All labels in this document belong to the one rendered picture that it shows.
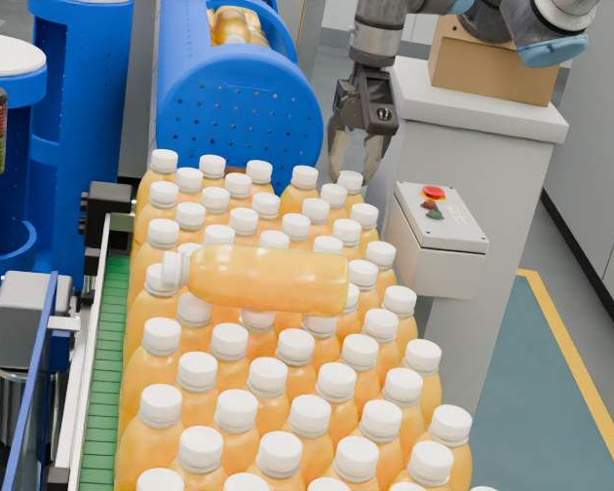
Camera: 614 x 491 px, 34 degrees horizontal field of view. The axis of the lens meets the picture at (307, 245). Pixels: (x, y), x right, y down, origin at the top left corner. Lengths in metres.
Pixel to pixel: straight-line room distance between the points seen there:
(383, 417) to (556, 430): 2.20
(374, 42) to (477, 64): 0.53
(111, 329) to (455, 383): 0.95
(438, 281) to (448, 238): 0.07
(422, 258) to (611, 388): 2.12
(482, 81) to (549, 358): 1.72
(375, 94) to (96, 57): 1.41
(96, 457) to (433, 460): 0.44
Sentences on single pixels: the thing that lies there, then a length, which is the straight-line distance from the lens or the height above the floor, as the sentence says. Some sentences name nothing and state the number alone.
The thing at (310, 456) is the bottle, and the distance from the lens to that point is 0.98.
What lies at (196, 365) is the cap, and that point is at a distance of 1.01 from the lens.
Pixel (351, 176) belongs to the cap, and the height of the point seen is 1.11.
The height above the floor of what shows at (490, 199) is 0.97.
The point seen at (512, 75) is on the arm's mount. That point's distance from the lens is 2.00.
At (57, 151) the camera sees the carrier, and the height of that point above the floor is 0.60.
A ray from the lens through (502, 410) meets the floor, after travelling 3.17.
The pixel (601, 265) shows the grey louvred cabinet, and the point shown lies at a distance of 4.03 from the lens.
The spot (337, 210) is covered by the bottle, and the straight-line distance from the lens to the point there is 1.49.
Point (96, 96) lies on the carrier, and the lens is 2.81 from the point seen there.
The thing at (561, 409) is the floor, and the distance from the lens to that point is 3.28.
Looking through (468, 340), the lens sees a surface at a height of 0.65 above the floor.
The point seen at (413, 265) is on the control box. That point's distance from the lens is 1.45.
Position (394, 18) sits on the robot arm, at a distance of 1.48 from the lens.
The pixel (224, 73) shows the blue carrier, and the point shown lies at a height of 1.20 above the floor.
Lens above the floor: 1.65
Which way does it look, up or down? 25 degrees down
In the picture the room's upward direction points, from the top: 11 degrees clockwise
